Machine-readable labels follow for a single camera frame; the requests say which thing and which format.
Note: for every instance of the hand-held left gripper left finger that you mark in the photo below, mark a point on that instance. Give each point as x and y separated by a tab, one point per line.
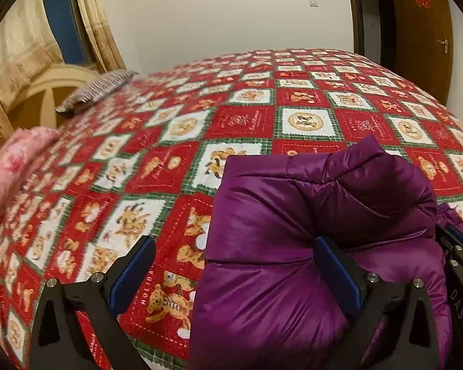
133	273

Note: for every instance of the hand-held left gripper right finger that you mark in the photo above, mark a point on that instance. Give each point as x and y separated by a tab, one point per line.
339	273

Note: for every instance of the purple puffer jacket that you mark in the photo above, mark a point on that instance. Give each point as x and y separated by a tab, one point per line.
270	239

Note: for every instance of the pink floral pillow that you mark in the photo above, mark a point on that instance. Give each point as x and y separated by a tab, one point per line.
11	162

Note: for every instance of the grey patterned pillow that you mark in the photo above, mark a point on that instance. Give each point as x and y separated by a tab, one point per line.
96	88

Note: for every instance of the brown wooden door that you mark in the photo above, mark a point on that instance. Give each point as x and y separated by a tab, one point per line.
420	46

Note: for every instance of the red teddy bear printed bedspread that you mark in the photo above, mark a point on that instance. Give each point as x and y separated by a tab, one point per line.
254	96

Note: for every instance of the cream curved headboard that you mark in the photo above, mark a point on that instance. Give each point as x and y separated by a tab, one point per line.
42	92

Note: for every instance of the narrow beige patterned curtain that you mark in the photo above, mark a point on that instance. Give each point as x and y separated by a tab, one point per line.
96	23

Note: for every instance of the wide beige patterned curtain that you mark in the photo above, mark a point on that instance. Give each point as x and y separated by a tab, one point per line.
15	46

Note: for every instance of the blue window pane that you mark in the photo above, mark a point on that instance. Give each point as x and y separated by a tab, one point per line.
63	27

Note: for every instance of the dark wooden door frame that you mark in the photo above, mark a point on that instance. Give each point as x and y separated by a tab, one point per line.
355	11

